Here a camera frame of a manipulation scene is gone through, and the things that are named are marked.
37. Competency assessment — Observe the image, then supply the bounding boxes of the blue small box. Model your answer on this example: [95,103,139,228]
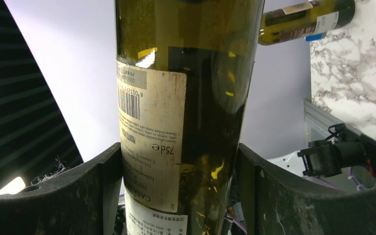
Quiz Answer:
[305,32,326,42]

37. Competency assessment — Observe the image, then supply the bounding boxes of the green wine bottle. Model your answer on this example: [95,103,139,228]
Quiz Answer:
[115,0,264,235]
[258,0,355,46]

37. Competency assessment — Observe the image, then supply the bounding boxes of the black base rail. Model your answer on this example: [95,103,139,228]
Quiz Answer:
[297,123,376,190]

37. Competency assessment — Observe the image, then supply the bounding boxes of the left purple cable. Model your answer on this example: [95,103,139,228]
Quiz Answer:
[349,165,376,191]

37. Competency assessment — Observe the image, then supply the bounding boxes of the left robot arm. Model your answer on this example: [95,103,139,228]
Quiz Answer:
[267,150,326,186]

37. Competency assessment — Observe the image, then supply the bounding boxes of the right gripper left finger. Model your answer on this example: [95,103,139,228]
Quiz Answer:
[0,142,123,235]

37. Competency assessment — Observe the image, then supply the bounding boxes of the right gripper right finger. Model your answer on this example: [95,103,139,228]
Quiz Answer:
[235,144,376,235]

